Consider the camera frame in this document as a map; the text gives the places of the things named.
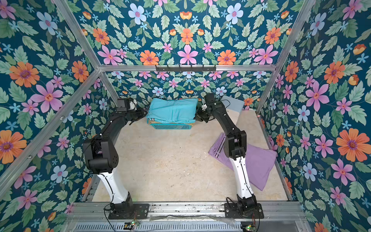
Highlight aluminium cage frame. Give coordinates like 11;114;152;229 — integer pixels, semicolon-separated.
1;1;304;232

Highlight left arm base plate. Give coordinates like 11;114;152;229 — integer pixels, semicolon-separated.
108;203;150;220

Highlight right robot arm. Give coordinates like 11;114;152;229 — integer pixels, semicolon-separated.
196;101;258;217

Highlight white blue drawer box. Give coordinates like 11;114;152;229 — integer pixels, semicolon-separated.
221;96;244;113

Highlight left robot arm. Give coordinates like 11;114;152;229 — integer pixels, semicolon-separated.
83;106;149;219

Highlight green circuit board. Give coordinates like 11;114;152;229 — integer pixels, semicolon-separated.
123;221;138;231

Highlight teal pants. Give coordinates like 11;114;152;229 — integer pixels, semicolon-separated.
146;98;198;124

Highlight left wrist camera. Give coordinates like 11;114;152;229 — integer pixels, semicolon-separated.
117;98;136;112

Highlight teal plastic basket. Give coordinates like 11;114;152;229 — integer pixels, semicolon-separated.
147;119;195;130

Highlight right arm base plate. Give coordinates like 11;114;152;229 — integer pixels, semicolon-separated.
224;203;265;219

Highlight black wall hook rail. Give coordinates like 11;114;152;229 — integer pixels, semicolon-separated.
155;65;216;73

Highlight purple pants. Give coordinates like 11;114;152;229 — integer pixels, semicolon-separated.
208;133;277;191

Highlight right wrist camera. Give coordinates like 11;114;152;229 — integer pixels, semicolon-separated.
204;93;216;107

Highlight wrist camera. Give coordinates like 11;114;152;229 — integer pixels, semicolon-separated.
117;98;136;112
204;93;216;107

